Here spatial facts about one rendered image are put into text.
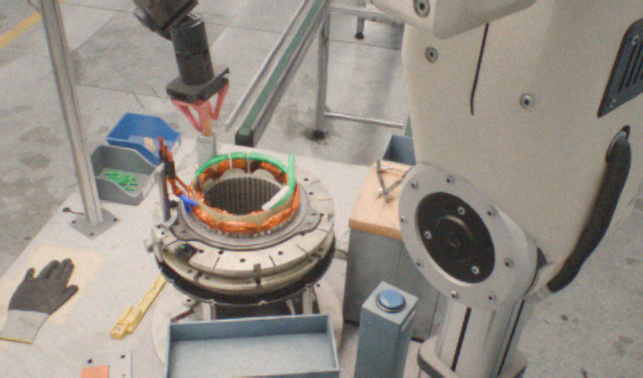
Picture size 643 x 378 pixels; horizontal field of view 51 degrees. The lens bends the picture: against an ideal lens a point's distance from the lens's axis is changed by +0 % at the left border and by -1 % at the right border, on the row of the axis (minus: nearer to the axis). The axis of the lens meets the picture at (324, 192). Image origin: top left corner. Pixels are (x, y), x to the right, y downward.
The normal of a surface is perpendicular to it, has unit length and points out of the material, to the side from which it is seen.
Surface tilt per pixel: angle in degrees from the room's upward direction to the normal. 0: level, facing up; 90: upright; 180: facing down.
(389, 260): 90
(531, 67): 90
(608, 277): 0
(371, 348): 90
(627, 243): 0
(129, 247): 0
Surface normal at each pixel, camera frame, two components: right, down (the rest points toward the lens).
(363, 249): -0.29, 0.58
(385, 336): -0.53, 0.50
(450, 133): -0.73, 0.61
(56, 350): 0.05, -0.79
